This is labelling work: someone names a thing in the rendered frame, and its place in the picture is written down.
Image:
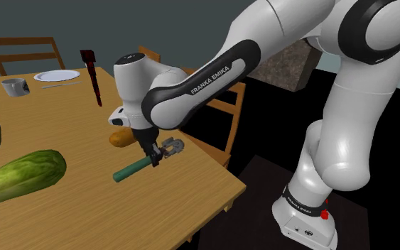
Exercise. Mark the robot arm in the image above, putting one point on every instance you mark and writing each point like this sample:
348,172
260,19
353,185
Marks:
348,114

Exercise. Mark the grey white mug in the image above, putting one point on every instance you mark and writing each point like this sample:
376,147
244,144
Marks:
14,87

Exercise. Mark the grey brown stone block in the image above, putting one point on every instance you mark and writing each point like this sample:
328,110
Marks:
284,69

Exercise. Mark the light green lettuce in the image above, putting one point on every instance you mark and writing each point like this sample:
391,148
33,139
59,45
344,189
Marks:
23,174

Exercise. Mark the white plate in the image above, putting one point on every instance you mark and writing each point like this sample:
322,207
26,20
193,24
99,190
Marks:
57,75

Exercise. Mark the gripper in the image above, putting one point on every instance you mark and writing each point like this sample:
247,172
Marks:
146,136

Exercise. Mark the dark robot stand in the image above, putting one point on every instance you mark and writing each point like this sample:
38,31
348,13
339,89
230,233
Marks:
255,207

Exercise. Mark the brown potato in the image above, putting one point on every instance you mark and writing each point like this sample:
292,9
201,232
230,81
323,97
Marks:
121,137

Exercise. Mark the wooden table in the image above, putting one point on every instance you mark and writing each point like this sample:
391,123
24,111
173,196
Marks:
92,214

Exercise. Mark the wooden chair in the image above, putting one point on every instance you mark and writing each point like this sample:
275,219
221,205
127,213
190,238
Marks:
24,56
234,114

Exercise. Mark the silver table knife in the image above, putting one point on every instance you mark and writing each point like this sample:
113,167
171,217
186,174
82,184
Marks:
61,85

